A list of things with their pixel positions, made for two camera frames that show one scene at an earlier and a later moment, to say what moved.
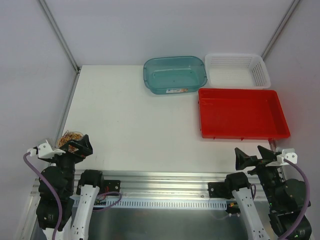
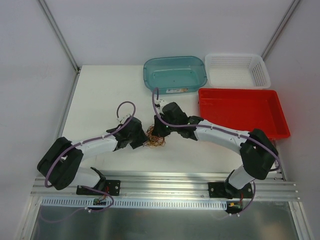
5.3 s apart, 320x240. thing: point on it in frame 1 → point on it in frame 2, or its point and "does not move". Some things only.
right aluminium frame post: (280, 27) does not move
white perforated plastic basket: (236, 70) does not move
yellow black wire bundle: (72, 135) → (154, 141)
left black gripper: (75, 152) → (139, 140)
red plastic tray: (241, 114) does not move
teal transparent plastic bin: (174, 75) does not move
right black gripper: (258, 162) → (158, 127)
